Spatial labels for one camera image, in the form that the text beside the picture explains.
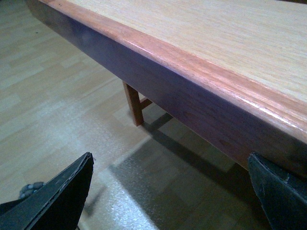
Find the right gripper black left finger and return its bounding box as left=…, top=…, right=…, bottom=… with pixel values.
left=0, top=152, right=94, bottom=230

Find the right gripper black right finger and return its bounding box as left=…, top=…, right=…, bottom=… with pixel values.
left=248, top=153, right=307, bottom=230

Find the grey slipper on floor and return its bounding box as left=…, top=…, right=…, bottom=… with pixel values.
left=19, top=182, right=45, bottom=199

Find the wooden desk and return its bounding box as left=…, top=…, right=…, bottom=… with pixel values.
left=123, top=81, right=153, bottom=126

